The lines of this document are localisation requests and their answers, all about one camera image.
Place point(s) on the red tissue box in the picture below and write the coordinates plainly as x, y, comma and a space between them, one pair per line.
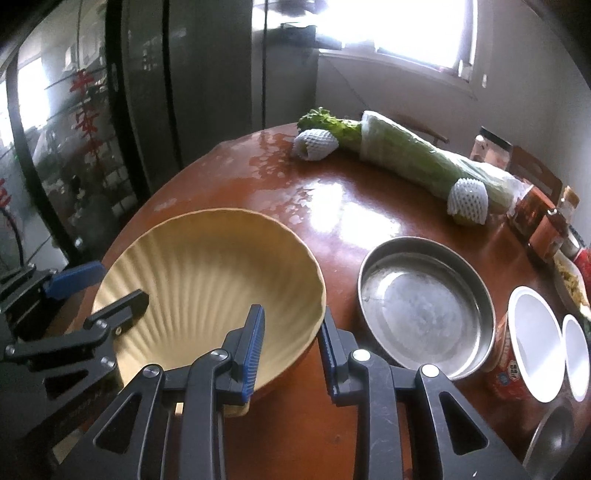
585, 261

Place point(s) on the round steel pan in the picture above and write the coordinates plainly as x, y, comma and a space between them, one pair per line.
425, 309

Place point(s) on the white plastic bowl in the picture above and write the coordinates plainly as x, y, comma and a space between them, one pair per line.
576, 357

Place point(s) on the red door decal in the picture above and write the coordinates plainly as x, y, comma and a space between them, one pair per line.
85, 110

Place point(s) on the clear jar with black lid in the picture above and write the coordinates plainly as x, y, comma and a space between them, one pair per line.
491, 145

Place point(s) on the yellow ribbed bowl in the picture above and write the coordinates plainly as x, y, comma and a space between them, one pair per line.
207, 277

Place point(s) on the curved-back wooden chair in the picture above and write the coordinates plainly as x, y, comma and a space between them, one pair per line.
425, 127

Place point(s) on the flat-back wooden chair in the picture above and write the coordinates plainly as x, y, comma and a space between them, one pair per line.
535, 170

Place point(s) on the white foam net sleeve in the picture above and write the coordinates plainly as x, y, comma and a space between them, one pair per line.
316, 144
467, 198

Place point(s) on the glass sliding door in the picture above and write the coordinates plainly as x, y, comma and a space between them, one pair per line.
55, 184

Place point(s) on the plastic-wrapped celtuce stalk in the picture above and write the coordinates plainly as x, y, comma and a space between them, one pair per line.
415, 157

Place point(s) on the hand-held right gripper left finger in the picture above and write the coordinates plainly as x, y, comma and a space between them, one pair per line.
251, 355

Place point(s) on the brown sauce bottle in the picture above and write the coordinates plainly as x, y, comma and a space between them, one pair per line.
547, 240

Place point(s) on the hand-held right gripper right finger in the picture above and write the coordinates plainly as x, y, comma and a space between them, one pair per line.
330, 355

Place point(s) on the window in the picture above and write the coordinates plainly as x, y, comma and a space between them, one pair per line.
415, 27

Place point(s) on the grey refrigerator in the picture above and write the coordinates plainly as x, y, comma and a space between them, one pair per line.
194, 69

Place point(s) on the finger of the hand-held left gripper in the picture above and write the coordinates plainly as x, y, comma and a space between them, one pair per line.
76, 279
124, 307

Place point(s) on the red printed paper bowl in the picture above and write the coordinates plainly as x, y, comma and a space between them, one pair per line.
535, 341

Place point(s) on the white plate of food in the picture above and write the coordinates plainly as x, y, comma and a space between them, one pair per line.
572, 279

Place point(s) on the chili sauce jar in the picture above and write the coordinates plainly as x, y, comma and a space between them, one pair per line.
526, 210

